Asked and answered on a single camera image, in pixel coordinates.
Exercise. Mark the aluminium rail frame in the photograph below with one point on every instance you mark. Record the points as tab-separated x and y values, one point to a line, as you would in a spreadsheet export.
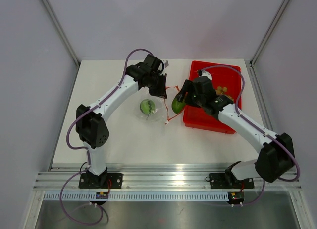
138	177

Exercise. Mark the small circuit board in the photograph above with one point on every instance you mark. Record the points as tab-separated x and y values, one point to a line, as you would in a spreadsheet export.
236	196
102	195

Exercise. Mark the left small circuit board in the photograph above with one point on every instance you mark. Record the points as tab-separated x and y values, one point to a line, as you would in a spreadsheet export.
102	195

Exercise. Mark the brown toy longan bunch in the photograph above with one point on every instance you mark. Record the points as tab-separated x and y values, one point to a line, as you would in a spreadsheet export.
223	91

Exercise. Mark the green orange toy mango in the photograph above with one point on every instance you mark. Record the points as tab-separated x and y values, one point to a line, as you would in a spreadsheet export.
177	105

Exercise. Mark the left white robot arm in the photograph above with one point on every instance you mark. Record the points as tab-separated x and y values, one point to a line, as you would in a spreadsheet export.
91	120

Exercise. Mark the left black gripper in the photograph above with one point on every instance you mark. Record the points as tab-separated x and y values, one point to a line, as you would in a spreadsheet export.
161	91

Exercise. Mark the red plastic tray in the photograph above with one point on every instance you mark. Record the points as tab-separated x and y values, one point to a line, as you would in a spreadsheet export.
221	114

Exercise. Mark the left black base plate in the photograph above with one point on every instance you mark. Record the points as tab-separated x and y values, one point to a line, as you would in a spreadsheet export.
113	181

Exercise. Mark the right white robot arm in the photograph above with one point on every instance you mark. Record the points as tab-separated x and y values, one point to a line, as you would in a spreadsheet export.
275	152

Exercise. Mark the green toy watermelon ball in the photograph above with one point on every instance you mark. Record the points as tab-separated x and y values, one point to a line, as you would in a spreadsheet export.
147	107

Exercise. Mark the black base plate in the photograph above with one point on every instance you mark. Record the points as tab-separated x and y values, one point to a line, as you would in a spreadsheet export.
226	181
113	181

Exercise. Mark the white slotted cable duct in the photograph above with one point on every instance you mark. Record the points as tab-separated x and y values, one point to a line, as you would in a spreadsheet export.
139	196

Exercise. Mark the aluminium corner post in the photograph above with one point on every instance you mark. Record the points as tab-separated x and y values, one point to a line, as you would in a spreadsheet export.
269	32
60	31

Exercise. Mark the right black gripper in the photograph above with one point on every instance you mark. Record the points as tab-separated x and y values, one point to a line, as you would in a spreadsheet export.
186	87

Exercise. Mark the right small circuit board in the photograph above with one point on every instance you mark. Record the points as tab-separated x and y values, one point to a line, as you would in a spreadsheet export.
236	196

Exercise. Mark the clear orange zip top bag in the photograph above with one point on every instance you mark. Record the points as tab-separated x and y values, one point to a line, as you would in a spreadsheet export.
164	113

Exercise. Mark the right aluminium corner post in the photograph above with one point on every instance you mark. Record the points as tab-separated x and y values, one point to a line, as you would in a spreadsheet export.
269	32

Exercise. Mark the left aluminium corner post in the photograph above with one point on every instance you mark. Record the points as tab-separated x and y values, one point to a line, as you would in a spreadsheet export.
60	31

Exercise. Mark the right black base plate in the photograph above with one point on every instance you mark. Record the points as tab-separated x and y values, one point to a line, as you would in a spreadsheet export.
226	181

